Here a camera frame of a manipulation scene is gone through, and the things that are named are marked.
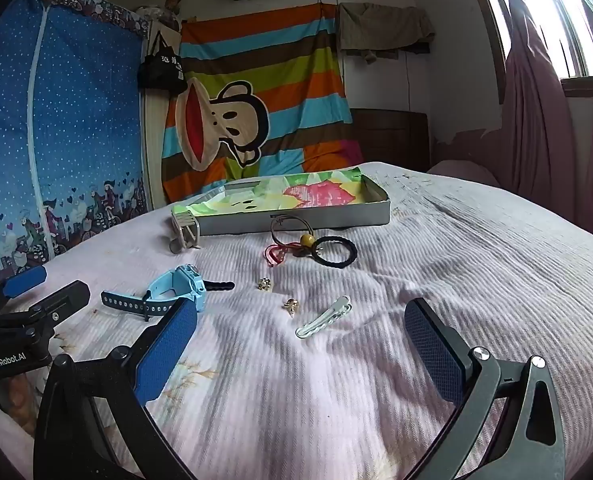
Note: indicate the beige wooden cabinet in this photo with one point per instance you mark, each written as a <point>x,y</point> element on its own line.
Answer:
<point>154,150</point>

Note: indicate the blue dotted fabric wardrobe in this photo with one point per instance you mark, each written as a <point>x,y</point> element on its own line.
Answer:
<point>76,110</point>

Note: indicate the small black pin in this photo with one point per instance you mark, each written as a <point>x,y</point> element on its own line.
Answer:
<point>224,286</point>

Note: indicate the pink pillow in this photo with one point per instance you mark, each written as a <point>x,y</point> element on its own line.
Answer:
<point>461,172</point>

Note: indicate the window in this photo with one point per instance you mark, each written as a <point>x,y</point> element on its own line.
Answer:
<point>566,15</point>

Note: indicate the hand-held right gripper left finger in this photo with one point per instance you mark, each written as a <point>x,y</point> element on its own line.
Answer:
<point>169,350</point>

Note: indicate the khaki hanging garment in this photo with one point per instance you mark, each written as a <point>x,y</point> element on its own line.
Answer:
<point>381,27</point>

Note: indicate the beige hair claw clip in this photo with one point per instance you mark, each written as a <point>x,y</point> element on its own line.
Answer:
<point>184,222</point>

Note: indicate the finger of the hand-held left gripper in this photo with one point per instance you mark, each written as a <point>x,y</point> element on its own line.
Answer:
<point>24,280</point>
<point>66,297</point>

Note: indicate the shallow box with painted lining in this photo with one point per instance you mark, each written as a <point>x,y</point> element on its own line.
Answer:
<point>286,195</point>

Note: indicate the red hair accessory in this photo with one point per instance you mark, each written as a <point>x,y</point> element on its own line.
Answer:
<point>275,255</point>

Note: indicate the person's left hand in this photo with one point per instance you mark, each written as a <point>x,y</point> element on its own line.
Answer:
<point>17,392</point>

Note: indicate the black tote bag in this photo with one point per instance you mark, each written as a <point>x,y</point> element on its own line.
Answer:
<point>159,70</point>

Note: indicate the striped monkey print sheet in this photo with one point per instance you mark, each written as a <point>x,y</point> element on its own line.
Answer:
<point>276,60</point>

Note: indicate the pink curtain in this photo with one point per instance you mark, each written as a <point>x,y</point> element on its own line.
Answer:
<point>531,135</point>

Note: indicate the gold stud earring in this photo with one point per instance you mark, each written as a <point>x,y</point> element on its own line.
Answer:
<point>264,284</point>
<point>290,305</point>

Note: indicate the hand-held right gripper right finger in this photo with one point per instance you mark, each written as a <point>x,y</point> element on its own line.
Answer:
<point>431,355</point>

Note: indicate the white duckbill hair clip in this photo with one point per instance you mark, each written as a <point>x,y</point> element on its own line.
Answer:
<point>321,317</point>

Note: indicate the dark wooden headboard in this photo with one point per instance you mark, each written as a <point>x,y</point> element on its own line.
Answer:
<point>391,140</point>

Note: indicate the light blue smartwatch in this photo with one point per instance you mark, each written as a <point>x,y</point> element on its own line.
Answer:
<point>186,287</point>

